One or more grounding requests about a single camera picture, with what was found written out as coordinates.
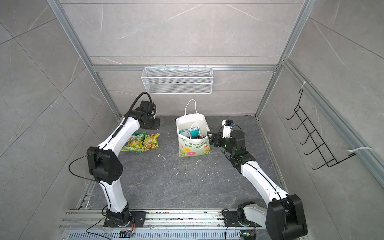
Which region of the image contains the teal snack packet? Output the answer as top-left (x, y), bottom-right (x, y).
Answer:
top-left (179, 127), bottom-right (203, 140)

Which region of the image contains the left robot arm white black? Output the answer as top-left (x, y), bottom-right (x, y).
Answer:
top-left (85, 92), bottom-right (160, 227)

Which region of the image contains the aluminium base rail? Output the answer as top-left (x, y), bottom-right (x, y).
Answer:
top-left (57, 209), bottom-right (270, 240)

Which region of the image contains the white wire mesh basket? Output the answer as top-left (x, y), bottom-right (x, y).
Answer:
top-left (141, 67), bottom-right (214, 95)

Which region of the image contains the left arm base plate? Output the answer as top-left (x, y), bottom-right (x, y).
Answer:
top-left (103, 211), bottom-right (146, 228)

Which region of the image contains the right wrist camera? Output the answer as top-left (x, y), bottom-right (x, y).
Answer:
top-left (222, 120), bottom-right (235, 138)

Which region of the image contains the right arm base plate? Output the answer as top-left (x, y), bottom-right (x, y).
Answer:
top-left (221, 209), bottom-right (261, 228)

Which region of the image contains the white floral paper bag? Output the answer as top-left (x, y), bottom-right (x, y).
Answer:
top-left (176, 99), bottom-right (210, 158)

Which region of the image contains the black wire hook rack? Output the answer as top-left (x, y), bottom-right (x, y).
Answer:
top-left (286, 89), bottom-right (356, 170)

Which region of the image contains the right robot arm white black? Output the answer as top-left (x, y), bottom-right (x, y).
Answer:
top-left (207, 121), bottom-right (308, 240)

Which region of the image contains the green Fox's candy bag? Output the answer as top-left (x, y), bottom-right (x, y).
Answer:
top-left (121, 132), bottom-right (147, 153)

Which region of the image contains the yellow snack bag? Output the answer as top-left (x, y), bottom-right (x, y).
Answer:
top-left (142, 133), bottom-right (160, 152)

